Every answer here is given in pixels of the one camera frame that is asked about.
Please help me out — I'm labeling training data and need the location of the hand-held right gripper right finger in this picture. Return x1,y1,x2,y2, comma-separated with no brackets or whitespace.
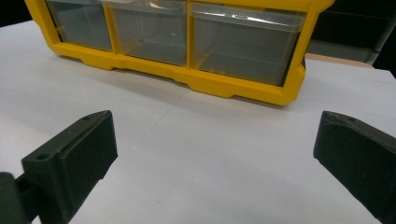
313,110,396,224

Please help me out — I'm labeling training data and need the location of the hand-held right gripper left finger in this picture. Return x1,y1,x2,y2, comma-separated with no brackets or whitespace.
21,109,119,224

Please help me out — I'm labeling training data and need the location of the clear plastic drawer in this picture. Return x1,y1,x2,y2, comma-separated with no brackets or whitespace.
102,0,189,67
46,0,114,52
190,1,306,87

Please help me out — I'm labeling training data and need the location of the yellow drawer cabinet frame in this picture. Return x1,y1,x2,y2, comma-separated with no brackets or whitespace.
23,0,336,106

